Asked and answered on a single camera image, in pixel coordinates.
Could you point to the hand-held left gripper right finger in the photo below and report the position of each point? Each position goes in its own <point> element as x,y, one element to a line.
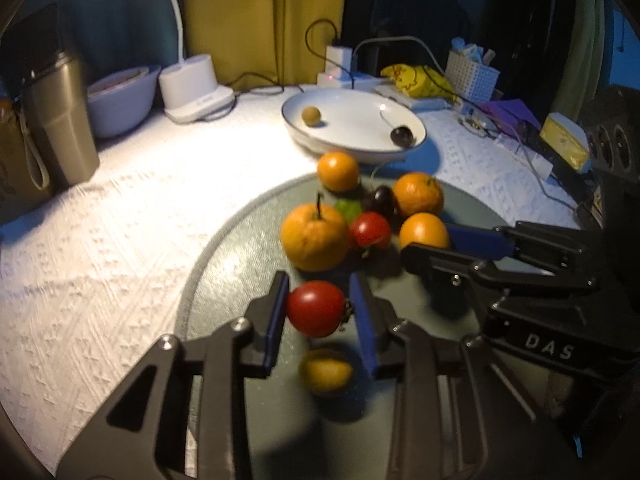
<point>365,330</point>

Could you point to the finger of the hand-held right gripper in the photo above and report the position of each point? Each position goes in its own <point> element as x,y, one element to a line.
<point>440,275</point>
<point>475,241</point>

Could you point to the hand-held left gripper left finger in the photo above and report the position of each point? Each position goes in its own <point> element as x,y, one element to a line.
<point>276,325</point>

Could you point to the red tomato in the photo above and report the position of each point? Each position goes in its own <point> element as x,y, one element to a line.
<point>370,230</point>
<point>316,308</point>

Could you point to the mandarin orange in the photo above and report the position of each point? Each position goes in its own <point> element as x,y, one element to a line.
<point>339,171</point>
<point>418,194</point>
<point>424,232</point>

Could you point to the small yellow fruit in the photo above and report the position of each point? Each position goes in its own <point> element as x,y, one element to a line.
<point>326,371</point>

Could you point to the large orange with stem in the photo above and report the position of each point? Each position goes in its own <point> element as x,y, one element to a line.
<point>315,236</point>

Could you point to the dark cherry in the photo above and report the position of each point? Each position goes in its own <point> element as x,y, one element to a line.
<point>401,136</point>
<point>378,199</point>

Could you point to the white bowl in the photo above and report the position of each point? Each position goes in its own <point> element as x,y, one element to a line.
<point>350,115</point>

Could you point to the brown longan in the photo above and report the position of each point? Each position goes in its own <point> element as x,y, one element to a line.
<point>311,115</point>

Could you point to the round grey mat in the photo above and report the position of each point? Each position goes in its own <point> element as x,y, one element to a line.
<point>225,285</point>

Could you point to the green leaf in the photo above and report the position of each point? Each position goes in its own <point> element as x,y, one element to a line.
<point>348,210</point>

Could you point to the purple paper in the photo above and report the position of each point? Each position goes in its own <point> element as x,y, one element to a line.
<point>510,112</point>

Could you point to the yellow box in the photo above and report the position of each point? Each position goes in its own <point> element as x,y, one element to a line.
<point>562,137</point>

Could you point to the white flat box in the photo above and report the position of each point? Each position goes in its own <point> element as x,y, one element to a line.
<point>425,105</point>

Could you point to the white woven basket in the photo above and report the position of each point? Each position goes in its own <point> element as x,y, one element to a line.
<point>470,77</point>

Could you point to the yellow plastic bag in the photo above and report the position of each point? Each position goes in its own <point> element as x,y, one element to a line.
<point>415,81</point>

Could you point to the white power strip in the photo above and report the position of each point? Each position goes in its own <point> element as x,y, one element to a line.
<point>345,81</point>

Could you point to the white charger plug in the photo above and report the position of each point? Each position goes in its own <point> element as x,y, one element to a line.
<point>340,59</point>

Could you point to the pale green curtain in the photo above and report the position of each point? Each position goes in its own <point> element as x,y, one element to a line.
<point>580,35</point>

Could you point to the white desk lamp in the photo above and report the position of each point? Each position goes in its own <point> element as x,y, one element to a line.
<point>192,85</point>

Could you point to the lavender bowl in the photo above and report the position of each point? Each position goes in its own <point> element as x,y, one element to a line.
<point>122,100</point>

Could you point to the metal thermos flask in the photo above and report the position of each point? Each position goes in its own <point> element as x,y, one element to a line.
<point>62,120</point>

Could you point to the cardboard box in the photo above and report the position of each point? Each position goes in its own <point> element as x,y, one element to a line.
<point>17,170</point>

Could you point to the yellow curtain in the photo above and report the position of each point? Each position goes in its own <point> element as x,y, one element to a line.
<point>250,15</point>

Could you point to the dark curtain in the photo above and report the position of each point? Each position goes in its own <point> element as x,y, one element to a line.
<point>115,10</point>

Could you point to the dark red board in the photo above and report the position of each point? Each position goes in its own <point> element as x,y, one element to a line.
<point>35,45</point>

